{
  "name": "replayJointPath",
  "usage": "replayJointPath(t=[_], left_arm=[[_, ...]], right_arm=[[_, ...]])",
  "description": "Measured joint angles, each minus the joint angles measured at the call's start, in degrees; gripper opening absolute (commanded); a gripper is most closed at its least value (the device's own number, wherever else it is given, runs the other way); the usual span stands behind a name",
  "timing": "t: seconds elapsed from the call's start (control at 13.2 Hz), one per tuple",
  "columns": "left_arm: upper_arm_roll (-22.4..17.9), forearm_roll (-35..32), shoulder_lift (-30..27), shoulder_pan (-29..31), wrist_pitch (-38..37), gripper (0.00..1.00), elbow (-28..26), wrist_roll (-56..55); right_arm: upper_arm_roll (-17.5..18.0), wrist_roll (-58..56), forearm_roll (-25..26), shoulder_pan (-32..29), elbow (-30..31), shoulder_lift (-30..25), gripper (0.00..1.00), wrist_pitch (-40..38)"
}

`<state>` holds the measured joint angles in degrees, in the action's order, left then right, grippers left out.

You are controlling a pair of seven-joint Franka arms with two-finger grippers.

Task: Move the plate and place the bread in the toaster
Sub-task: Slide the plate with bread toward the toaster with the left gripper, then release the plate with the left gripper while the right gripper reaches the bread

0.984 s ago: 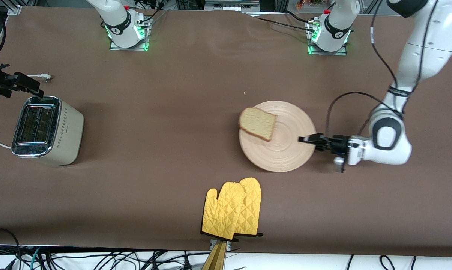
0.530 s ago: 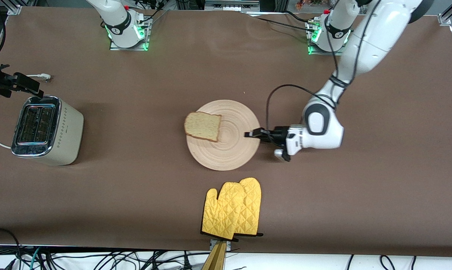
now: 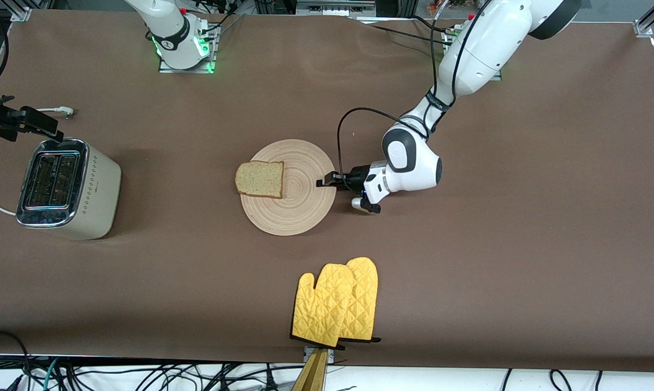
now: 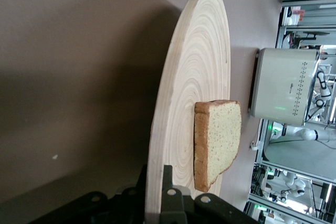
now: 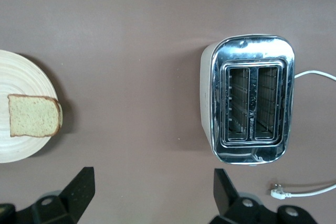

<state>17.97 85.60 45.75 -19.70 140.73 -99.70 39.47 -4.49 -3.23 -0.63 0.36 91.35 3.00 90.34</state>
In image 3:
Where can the brown table cover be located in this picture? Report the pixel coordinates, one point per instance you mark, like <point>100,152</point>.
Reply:
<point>326,81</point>

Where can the round wooden plate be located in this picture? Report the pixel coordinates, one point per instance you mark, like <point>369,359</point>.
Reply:
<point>299,206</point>

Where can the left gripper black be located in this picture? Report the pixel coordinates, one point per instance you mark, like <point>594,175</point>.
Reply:
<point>355,178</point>

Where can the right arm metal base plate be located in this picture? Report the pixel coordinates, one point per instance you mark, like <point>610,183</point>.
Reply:
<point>169,70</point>

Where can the small metal bracket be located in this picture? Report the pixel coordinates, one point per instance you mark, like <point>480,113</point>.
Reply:
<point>306,353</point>

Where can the aluminium frame profile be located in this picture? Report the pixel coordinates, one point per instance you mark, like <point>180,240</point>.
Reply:
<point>20,13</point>

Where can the orange objects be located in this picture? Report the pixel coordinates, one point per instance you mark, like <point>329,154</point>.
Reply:
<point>440,6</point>

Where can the aluminium corner profile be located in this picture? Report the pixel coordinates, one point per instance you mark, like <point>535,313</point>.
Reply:
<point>644,27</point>

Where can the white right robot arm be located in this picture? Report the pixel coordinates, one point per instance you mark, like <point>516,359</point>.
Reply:
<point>166,27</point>

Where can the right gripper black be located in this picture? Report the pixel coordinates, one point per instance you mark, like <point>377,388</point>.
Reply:
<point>1,120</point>

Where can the brown bread slice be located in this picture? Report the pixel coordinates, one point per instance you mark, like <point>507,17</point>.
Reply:
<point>259,179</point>

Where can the grey metal box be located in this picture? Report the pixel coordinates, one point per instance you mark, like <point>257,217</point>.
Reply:
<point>332,6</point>

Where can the beige chrome toaster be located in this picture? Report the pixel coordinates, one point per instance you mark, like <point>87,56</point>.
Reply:
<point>96,190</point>

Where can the yellow quilted oven mitt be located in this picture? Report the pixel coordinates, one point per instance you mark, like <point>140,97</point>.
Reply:
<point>366,304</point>
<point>321,309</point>

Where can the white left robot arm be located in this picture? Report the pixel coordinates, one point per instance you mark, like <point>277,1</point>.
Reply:
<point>484,49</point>

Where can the wooden stick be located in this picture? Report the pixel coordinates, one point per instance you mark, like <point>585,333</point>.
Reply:
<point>311,377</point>

